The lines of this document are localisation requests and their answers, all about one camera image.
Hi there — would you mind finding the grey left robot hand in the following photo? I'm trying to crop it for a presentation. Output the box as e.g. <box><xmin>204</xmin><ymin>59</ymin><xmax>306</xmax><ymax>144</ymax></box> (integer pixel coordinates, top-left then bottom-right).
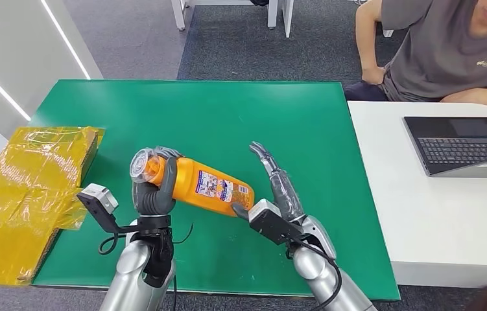
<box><xmin>131</xmin><ymin>146</ymin><xmax>184</xmax><ymax>218</ymax></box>

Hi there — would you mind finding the person's right hand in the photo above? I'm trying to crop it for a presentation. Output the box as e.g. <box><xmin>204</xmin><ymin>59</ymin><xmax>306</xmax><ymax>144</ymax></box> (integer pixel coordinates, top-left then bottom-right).
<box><xmin>361</xmin><ymin>65</ymin><xmax>386</xmax><ymax>86</ymax></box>

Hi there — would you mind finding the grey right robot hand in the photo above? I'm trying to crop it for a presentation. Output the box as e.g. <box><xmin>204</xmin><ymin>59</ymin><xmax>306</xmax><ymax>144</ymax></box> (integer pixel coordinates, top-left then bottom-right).
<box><xmin>231</xmin><ymin>141</ymin><xmax>307</xmax><ymax>224</ymax></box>

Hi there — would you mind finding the orange plastic bottle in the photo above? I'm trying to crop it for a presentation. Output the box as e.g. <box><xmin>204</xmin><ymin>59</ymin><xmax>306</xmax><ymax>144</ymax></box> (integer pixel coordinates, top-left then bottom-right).
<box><xmin>129</xmin><ymin>147</ymin><xmax>256</xmax><ymax>218</ymax></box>

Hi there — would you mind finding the person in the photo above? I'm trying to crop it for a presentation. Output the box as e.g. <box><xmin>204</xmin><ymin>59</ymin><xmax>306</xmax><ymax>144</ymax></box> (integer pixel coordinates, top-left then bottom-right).
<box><xmin>344</xmin><ymin>0</ymin><xmax>487</xmax><ymax>113</ymax></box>

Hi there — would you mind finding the green table mat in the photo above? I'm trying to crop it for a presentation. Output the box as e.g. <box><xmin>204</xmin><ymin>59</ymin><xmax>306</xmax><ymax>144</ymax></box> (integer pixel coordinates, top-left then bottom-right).
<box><xmin>30</xmin><ymin>79</ymin><xmax>401</xmax><ymax>301</ymax></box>

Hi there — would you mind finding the white desk leg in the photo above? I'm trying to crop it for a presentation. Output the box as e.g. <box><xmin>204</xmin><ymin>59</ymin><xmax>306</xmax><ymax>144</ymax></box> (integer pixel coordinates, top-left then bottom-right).
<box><xmin>281</xmin><ymin>0</ymin><xmax>294</xmax><ymax>39</ymax></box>

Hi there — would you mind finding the dark grey laptop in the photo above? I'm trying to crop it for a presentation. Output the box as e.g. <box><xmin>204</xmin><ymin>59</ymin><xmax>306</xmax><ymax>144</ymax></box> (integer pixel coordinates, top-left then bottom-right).
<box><xmin>403</xmin><ymin>115</ymin><xmax>487</xmax><ymax>179</ymax></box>

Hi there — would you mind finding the white desk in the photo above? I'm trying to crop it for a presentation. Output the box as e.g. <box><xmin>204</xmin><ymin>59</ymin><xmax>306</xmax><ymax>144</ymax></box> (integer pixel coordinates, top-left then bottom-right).
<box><xmin>347</xmin><ymin>100</ymin><xmax>487</xmax><ymax>289</ymax></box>

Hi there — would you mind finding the yellow tape-wrapped cardboard box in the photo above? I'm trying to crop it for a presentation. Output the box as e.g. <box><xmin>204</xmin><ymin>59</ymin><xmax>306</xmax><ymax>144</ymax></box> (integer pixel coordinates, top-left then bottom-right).
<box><xmin>0</xmin><ymin>126</ymin><xmax>106</xmax><ymax>287</ymax></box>

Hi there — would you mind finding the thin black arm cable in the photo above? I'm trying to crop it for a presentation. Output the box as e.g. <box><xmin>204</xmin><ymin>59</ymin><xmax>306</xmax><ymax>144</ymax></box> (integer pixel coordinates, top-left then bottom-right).
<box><xmin>172</xmin><ymin>223</ymin><xmax>195</xmax><ymax>246</ymax></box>

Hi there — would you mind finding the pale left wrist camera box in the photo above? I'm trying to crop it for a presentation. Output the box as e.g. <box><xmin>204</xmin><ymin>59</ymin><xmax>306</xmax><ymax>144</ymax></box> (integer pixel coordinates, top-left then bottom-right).
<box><xmin>76</xmin><ymin>183</ymin><xmax>139</xmax><ymax>235</ymax></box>

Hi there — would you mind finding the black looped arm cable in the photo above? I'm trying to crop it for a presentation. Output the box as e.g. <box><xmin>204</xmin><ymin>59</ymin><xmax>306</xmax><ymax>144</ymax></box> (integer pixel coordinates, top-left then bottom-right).
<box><xmin>98</xmin><ymin>233</ymin><xmax>119</xmax><ymax>256</ymax></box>

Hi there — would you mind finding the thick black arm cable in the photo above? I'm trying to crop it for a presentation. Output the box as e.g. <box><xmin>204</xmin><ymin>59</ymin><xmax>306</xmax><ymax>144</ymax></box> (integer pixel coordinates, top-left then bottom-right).
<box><xmin>286</xmin><ymin>240</ymin><xmax>344</xmax><ymax>311</ymax></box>

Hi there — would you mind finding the white desk frame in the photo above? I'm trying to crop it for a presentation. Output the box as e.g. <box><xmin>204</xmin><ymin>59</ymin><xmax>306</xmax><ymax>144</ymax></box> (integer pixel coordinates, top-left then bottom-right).
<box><xmin>170</xmin><ymin>0</ymin><xmax>278</xmax><ymax>32</ymax></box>

